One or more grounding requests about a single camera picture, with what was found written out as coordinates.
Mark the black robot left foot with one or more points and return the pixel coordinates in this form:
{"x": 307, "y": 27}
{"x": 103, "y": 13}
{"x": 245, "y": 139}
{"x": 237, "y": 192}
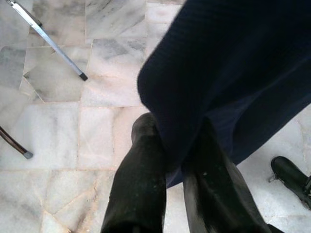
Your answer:
{"x": 289, "y": 174}

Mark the red-edged marble folding table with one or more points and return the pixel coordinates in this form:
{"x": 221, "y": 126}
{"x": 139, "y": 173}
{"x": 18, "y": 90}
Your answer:
{"x": 14, "y": 143}

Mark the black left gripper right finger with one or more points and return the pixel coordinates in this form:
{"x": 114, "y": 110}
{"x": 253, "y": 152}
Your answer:
{"x": 218, "y": 194}

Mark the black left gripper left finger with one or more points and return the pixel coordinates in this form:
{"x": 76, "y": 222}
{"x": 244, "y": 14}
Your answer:
{"x": 138, "y": 189}

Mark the silver metal clothes rack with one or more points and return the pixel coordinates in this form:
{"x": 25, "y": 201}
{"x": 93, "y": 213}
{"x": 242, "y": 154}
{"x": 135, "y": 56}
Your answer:
{"x": 57, "y": 47}

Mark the dark navy knit shirt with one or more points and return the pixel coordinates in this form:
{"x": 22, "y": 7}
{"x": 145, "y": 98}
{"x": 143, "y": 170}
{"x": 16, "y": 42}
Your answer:
{"x": 230, "y": 72}

